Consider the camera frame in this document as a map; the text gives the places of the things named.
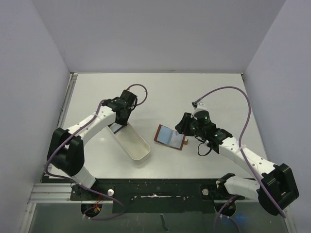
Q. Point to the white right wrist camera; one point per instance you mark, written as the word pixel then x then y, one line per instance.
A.
pixel 198 106

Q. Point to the credit card with dark stripe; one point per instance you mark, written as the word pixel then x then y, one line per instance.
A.
pixel 115 128

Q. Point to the aluminium rail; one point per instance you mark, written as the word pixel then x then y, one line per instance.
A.
pixel 48 193
pixel 64 110

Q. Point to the aluminium front rail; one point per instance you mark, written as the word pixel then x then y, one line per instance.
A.
pixel 48 193

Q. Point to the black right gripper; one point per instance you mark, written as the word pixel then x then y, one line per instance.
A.
pixel 184 124

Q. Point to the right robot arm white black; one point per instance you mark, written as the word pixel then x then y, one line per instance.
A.
pixel 273 186

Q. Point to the white oblong plastic tray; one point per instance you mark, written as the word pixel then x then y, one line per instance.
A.
pixel 134 146

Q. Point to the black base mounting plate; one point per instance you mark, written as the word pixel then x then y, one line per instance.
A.
pixel 172 206

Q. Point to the aluminium left side rail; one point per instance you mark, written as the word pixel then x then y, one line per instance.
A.
pixel 64 110

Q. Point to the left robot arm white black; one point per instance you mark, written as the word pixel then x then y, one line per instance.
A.
pixel 66 151

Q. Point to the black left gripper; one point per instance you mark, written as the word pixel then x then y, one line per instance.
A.
pixel 124 121

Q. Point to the brown leather card holder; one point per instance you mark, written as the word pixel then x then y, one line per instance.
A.
pixel 163 135

